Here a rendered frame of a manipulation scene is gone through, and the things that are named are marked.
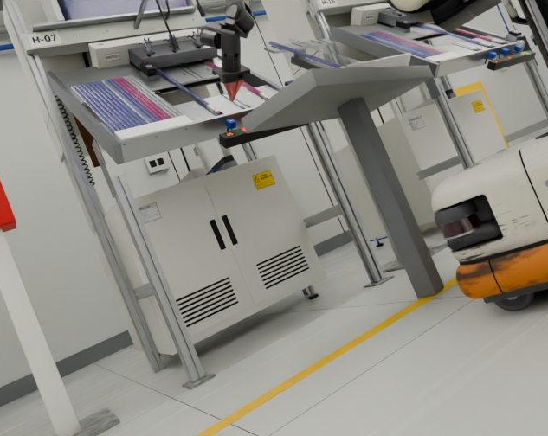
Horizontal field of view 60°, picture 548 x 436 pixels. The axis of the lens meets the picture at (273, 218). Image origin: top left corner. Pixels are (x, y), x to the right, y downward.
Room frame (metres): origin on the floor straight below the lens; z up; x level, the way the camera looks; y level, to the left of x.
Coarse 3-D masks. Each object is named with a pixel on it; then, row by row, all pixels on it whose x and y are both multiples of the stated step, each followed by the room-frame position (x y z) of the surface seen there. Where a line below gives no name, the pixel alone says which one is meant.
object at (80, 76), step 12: (216, 60) 2.03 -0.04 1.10; (60, 72) 1.84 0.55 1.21; (72, 72) 1.85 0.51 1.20; (84, 72) 1.85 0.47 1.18; (96, 72) 1.86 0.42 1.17; (108, 72) 1.86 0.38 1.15; (120, 72) 1.87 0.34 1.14; (132, 72) 1.88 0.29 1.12; (168, 72) 1.89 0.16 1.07; (180, 72) 1.90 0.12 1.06; (192, 72) 1.90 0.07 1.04; (204, 72) 1.91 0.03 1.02; (72, 84) 1.75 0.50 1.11; (156, 84) 1.79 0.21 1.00; (168, 84) 1.79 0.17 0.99; (192, 84) 1.91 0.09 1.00; (204, 84) 1.92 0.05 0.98
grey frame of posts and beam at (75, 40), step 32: (32, 32) 1.80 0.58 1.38; (64, 32) 1.85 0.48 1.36; (96, 32) 1.91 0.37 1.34; (128, 32) 1.97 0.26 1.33; (160, 32) 2.05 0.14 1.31; (32, 64) 1.80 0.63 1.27; (64, 128) 1.81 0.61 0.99; (320, 128) 1.74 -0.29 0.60; (320, 160) 1.75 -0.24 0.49; (128, 192) 1.38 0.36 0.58; (96, 224) 1.80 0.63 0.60; (128, 224) 1.37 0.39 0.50; (352, 224) 1.73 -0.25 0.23; (128, 288) 1.81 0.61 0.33; (160, 288) 1.37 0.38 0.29; (192, 352) 1.38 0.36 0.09
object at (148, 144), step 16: (240, 112) 1.58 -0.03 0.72; (176, 128) 1.46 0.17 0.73; (192, 128) 1.50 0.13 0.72; (208, 128) 1.53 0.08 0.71; (224, 128) 1.57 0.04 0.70; (240, 128) 1.61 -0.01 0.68; (128, 144) 1.39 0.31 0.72; (144, 144) 1.42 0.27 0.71; (160, 144) 1.46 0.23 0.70; (176, 144) 1.49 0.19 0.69; (128, 160) 1.42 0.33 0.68
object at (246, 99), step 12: (216, 96) 1.72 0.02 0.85; (228, 96) 1.73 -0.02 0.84; (240, 96) 1.73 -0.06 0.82; (252, 96) 1.74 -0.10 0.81; (180, 108) 1.62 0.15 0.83; (192, 108) 1.63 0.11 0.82; (204, 108) 1.63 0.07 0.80; (216, 108) 1.64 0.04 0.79; (228, 108) 1.64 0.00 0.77; (240, 108) 1.65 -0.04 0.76; (192, 120) 1.55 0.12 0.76
